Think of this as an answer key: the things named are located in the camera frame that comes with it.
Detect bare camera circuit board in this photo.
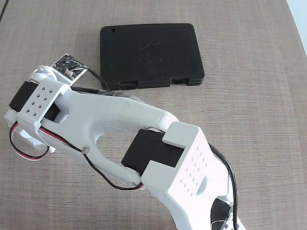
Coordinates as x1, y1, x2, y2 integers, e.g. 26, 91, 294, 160
52, 54, 88, 81

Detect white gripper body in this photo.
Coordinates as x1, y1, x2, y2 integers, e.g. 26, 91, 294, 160
4, 109, 57, 154

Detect red white black servo cable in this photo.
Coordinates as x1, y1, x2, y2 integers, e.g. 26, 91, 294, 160
9, 121, 51, 164
39, 126, 145, 192

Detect black plastic flat case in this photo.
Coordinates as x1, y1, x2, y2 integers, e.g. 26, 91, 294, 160
100, 23, 205, 92

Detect black camera cable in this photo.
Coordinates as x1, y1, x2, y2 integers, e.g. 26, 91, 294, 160
71, 69, 239, 226

